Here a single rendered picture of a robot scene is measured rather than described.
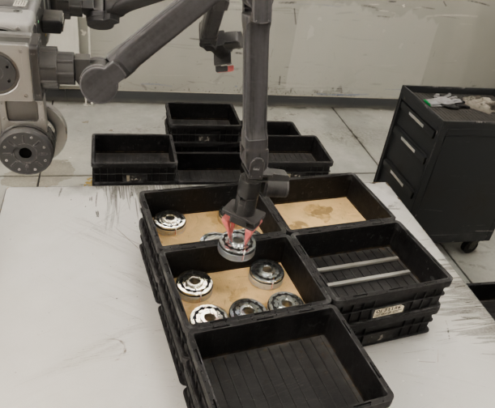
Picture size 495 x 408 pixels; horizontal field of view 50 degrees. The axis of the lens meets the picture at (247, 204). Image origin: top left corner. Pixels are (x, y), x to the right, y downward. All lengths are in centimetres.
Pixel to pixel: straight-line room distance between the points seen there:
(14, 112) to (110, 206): 66
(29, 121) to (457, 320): 143
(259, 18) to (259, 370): 82
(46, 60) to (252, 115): 46
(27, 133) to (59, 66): 37
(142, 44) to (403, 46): 402
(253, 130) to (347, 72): 367
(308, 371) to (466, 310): 73
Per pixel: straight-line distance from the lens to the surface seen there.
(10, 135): 152
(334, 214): 193
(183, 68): 451
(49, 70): 118
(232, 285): 156
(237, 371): 136
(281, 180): 135
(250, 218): 138
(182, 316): 132
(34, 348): 159
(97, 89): 118
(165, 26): 118
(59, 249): 188
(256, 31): 121
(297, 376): 138
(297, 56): 469
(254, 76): 123
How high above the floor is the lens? 189
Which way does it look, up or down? 34 degrees down
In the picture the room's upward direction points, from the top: 9 degrees clockwise
